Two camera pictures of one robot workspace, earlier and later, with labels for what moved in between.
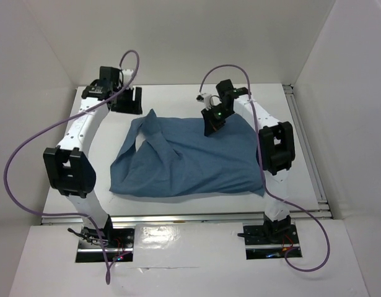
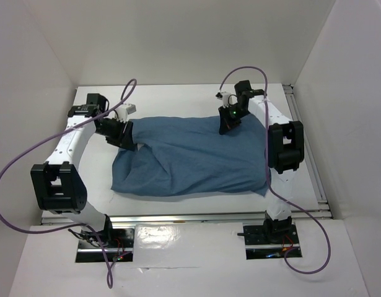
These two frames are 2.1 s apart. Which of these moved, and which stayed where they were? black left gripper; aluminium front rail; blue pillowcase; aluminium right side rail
Moved: black left gripper
Stayed: aluminium right side rail; blue pillowcase; aluminium front rail
